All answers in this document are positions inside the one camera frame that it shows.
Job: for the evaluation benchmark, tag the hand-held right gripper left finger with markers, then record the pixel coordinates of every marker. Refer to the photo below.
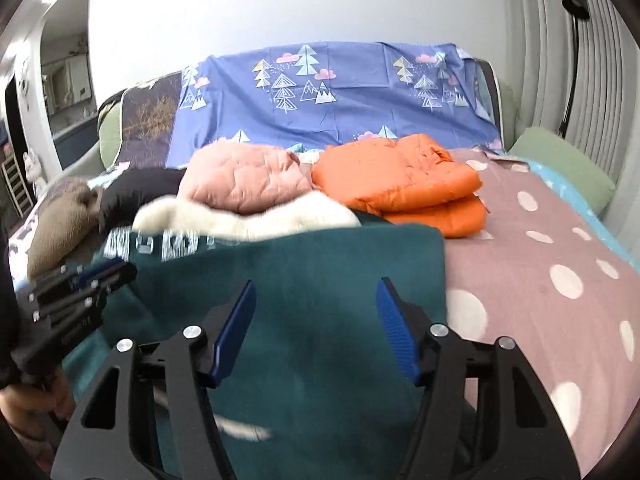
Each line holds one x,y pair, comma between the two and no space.
232,332

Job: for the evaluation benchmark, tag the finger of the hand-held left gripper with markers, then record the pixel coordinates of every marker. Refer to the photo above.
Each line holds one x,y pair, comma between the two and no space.
107,282
95,270

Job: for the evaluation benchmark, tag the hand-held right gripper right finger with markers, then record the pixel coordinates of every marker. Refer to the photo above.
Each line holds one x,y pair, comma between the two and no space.
397,332

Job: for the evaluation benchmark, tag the dark green fleece jacket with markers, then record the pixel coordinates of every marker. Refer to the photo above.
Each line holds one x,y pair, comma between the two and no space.
320,285

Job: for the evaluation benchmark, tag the person's left hand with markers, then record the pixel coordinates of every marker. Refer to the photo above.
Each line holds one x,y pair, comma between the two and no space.
55,395

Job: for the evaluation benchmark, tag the brown fleece garment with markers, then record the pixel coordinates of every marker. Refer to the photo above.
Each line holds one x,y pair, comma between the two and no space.
60,225

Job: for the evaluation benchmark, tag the black jacket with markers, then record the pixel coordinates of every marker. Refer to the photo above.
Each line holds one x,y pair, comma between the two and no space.
135,195

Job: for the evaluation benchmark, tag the white cat figurine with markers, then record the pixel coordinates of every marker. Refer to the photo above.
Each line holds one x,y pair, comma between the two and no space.
32,170

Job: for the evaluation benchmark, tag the dark blue cabinet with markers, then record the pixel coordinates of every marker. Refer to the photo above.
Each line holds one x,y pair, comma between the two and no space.
77,145

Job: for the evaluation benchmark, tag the green sofa backrest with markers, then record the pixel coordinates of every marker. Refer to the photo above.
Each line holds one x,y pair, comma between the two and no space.
110,130

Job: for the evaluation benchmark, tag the pink polka dot bed sheet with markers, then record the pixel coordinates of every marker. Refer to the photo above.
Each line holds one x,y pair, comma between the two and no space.
525,260

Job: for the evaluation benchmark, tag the orange puffer jacket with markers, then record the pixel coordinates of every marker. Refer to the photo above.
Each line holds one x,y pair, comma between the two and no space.
400,180

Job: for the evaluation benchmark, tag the pink quilted jacket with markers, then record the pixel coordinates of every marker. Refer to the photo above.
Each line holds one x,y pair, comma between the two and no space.
240,180

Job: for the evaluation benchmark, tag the green pillow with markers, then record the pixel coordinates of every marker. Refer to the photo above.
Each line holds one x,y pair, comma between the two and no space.
560,170

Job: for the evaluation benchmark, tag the blue tree-print sheet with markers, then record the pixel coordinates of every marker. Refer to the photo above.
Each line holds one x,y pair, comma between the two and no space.
350,105

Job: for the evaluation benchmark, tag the white pleated curtain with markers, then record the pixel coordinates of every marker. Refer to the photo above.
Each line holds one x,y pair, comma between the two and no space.
600,85

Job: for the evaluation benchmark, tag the black floor lamp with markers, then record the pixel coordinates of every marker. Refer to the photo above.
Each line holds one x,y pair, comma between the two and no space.
575,0

